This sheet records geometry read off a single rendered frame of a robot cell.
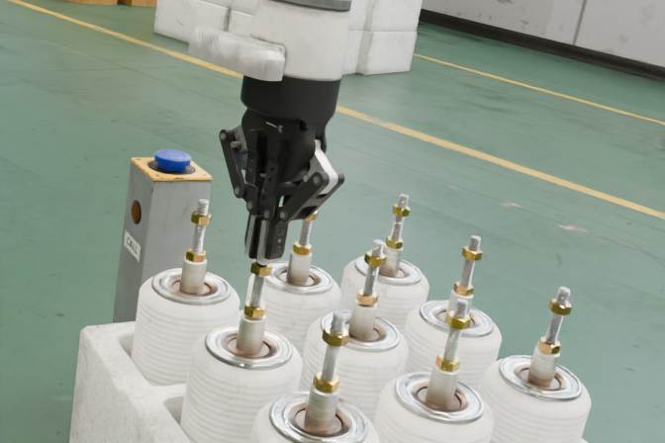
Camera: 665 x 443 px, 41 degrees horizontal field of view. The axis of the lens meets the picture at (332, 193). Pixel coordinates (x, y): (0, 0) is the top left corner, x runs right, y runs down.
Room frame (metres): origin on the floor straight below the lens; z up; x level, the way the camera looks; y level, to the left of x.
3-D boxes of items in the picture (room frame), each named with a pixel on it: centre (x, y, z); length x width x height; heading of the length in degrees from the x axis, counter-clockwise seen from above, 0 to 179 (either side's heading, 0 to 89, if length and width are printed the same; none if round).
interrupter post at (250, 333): (0.68, 0.05, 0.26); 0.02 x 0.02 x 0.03
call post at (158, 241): (0.94, 0.18, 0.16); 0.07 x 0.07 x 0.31; 36
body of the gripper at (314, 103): (0.68, 0.05, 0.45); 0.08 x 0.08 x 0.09
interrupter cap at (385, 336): (0.75, -0.05, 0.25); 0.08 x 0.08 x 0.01
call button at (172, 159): (0.94, 0.18, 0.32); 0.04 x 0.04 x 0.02
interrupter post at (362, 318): (0.75, -0.05, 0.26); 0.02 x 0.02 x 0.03
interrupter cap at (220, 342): (0.68, 0.05, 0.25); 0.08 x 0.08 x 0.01
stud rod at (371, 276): (0.75, -0.05, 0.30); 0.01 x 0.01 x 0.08
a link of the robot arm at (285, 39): (0.67, 0.06, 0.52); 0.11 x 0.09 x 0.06; 138
